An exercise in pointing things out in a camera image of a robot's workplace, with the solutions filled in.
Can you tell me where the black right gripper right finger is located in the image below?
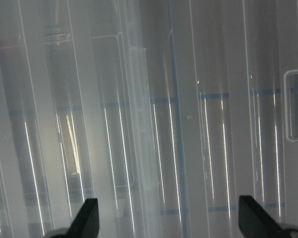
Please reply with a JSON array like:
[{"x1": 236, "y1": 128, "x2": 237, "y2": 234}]
[{"x1": 238, "y1": 195, "x2": 298, "y2": 238}]

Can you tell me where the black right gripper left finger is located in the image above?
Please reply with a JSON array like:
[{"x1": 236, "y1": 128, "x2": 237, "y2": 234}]
[{"x1": 44, "y1": 198, "x2": 99, "y2": 238}]

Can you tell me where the clear plastic box lid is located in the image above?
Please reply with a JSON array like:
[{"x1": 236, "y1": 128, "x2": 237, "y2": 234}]
[{"x1": 0, "y1": 0, "x2": 298, "y2": 238}]

